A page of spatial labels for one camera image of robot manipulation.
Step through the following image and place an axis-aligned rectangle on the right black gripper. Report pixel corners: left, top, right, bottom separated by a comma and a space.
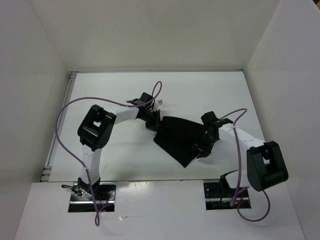
190, 130, 219, 159

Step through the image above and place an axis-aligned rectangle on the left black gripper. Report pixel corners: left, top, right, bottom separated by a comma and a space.
140, 109, 163, 134

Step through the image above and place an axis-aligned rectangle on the black skirt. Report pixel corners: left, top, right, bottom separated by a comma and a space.
153, 116, 206, 168

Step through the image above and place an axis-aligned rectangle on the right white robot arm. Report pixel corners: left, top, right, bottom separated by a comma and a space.
195, 111, 289, 197

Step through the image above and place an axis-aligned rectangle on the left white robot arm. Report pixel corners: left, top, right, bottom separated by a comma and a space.
77, 92, 162, 200

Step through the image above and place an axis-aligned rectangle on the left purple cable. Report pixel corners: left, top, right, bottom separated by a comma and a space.
55, 81, 163, 227

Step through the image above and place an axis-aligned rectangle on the purple cable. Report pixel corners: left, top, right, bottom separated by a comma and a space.
218, 108, 272, 223
55, 81, 163, 227

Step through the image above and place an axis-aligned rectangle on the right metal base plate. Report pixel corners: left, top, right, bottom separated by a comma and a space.
203, 179, 251, 211

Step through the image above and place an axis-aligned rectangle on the metal base plate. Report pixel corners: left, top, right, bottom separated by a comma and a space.
61, 182, 116, 213
203, 179, 251, 211

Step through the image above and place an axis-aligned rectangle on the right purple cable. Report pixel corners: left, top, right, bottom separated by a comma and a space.
218, 108, 272, 223

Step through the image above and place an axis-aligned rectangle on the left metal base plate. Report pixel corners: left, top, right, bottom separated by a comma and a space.
61, 182, 116, 213

